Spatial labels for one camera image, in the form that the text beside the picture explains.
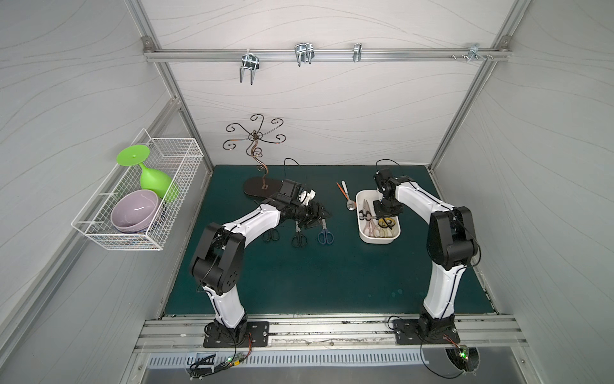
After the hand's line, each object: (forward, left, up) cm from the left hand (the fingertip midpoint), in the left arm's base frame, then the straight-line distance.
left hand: (329, 219), depth 85 cm
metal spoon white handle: (+17, -11, -14) cm, 25 cm away
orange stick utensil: (+25, -7, -14) cm, 29 cm away
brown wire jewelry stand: (+25, +31, -12) cm, 42 cm away
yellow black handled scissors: (+5, -24, -10) cm, 26 cm away
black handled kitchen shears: (+12, -16, -13) cm, 24 cm away
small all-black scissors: (+1, +23, -13) cm, 26 cm away
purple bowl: (-12, +53, +21) cm, 58 cm away
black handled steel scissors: (-2, +12, -13) cm, 18 cm away
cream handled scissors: (+2, -23, -13) cm, 26 cm away
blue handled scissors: (+1, +1, -14) cm, 14 cm away
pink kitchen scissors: (+5, -18, -14) cm, 23 cm away
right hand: (+9, -24, -8) cm, 27 cm away
